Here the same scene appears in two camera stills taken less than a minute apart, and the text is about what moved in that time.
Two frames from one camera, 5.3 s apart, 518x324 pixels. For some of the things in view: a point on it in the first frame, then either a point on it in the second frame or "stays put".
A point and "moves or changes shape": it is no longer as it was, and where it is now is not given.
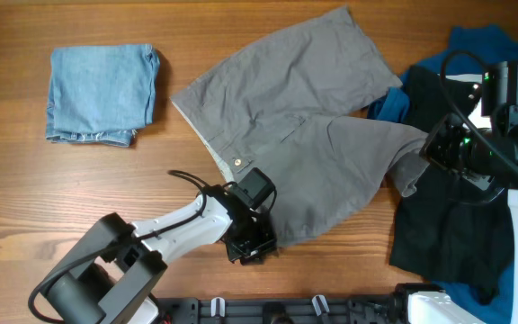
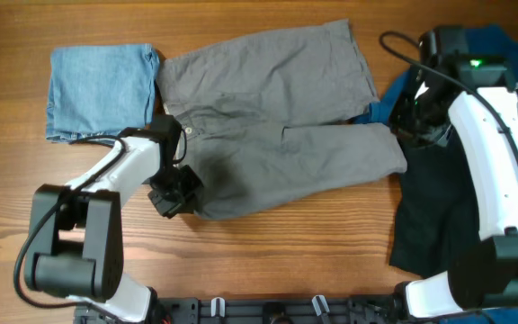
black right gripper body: [450, 145] -> [419, 121]
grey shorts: [292, 108] moves or changes shape
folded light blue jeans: [101, 94] stays put
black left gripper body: [257, 238] -> [174, 190]
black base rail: [291, 310] stays put
